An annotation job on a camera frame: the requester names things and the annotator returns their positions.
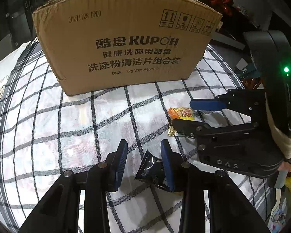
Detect silver gold candy bar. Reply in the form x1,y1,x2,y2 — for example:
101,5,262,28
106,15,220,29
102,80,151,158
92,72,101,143
168,123,184,137

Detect person right hand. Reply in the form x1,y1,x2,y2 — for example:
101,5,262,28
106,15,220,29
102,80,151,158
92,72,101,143
278,161,291,173

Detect small black snack packet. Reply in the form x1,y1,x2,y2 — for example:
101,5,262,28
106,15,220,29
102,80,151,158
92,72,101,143
135,150,170,192

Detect red balloons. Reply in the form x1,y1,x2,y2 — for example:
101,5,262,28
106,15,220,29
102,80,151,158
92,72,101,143
210,0,234,16

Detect yellow orange jelly pouch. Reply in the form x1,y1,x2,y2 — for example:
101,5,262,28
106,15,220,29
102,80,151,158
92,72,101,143
168,107,194,120

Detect brown cardboard box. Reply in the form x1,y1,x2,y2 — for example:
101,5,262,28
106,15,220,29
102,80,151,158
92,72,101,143
32,0,222,96

